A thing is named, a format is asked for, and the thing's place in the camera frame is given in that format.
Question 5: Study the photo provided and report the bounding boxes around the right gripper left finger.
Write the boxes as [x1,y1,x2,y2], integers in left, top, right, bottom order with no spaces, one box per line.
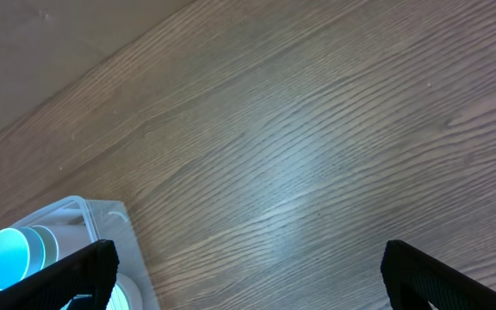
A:
[0,239,120,310]

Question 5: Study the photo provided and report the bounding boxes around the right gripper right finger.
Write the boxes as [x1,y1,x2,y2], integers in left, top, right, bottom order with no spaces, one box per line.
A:
[381,239,496,310]

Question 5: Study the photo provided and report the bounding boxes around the green cup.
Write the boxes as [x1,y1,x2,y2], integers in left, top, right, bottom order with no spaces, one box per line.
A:
[34,226,59,268]

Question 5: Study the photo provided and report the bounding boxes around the blue cup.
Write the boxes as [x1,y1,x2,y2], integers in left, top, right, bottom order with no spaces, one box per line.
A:
[0,227,46,291]

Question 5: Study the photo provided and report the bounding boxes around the blue bowl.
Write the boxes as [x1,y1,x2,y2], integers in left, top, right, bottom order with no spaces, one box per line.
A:
[106,273,143,310]

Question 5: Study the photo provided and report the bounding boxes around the clear plastic container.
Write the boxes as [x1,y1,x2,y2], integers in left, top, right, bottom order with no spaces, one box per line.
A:
[9,195,160,310]

